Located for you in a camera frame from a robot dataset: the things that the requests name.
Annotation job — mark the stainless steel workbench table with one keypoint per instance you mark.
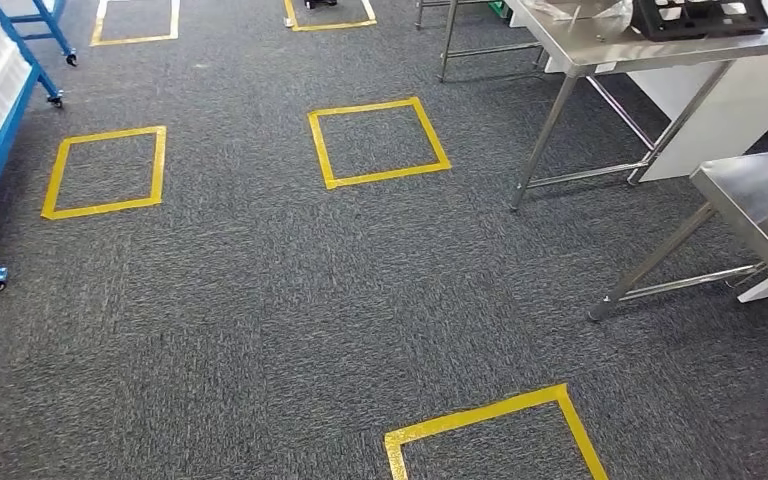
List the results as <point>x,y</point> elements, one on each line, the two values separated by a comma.
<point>755,185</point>

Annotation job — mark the yellow floor tape square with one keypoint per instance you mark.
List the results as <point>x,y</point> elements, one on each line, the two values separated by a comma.
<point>477,414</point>
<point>331,26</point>
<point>384,176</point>

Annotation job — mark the stainless steel side table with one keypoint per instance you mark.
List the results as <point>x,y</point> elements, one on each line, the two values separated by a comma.
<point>622,43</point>
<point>447,40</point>

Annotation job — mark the black floor stand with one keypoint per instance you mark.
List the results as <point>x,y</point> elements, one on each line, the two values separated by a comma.
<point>321,3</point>

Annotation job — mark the clear plastic bag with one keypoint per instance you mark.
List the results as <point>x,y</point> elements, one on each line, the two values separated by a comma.
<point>589,13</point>

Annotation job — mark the black plastic plate frame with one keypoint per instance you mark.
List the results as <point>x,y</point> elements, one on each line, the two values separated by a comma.
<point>702,30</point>

